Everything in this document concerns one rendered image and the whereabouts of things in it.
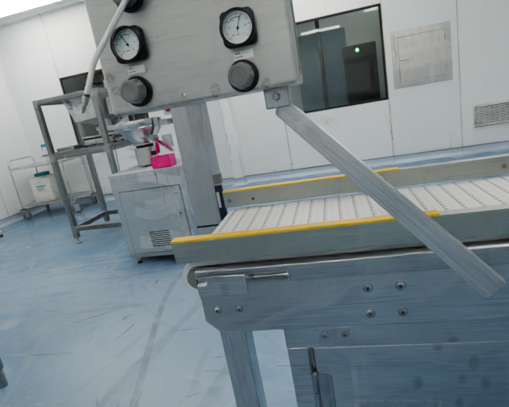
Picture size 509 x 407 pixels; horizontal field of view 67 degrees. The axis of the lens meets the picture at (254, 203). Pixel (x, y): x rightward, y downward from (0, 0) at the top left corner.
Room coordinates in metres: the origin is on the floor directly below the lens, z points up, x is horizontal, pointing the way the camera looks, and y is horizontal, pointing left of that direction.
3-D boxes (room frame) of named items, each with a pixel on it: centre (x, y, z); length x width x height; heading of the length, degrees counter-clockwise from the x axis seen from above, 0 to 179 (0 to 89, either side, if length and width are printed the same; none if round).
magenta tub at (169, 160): (2.98, 0.63, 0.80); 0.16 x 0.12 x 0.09; 75
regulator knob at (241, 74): (0.42, -0.01, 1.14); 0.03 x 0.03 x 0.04; 77
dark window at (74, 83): (6.18, 1.96, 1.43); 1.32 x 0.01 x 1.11; 75
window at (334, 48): (5.32, -1.30, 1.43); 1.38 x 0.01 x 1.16; 75
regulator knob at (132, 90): (0.45, 0.11, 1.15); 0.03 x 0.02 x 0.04; 77
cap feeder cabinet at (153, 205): (3.21, 0.72, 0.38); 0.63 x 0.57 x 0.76; 75
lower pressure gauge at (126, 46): (0.46, 0.10, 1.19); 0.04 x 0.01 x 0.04; 77
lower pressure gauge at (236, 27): (0.43, -0.02, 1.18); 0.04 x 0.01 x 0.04; 77
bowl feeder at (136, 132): (3.27, 0.75, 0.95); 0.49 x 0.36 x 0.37; 75
